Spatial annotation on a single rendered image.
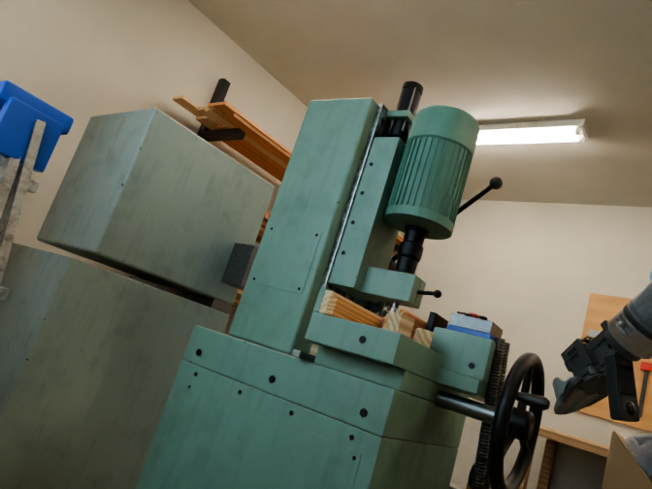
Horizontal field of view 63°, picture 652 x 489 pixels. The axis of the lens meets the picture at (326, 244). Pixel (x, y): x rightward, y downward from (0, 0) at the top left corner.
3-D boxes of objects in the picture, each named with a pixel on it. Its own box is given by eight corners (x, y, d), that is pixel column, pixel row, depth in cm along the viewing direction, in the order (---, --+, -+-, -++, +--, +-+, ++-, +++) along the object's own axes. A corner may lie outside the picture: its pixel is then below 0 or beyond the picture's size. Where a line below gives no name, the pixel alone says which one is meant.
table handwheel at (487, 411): (556, 402, 122) (518, 525, 107) (472, 377, 133) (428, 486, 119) (544, 326, 104) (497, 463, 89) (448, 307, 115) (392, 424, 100)
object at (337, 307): (332, 315, 107) (338, 296, 108) (324, 313, 108) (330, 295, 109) (444, 369, 159) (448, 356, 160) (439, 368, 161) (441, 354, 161)
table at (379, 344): (440, 378, 91) (448, 344, 93) (303, 338, 109) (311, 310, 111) (520, 413, 139) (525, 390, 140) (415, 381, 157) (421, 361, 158)
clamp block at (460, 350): (481, 380, 110) (492, 339, 112) (423, 364, 118) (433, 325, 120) (501, 390, 122) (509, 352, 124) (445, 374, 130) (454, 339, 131)
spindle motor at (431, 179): (436, 218, 123) (469, 102, 129) (372, 211, 133) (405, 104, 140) (460, 244, 137) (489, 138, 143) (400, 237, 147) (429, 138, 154)
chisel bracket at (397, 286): (407, 308, 125) (416, 274, 127) (356, 297, 133) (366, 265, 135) (418, 315, 130) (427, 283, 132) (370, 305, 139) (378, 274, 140)
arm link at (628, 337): (678, 349, 92) (637, 338, 89) (658, 366, 95) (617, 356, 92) (650, 311, 99) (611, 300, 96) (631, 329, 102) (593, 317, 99)
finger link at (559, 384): (546, 393, 111) (575, 367, 106) (559, 418, 106) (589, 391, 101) (535, 391, 110) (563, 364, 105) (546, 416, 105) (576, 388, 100)
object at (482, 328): (489, 339, 114) (495, 314, 115) (441, 328, 120) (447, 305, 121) (505, 350, 124) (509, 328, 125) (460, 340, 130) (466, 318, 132)
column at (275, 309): (287, 354, 128) (372, 95, 143) (224, 334, 141) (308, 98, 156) (335, 370, 146) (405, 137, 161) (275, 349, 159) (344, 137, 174)
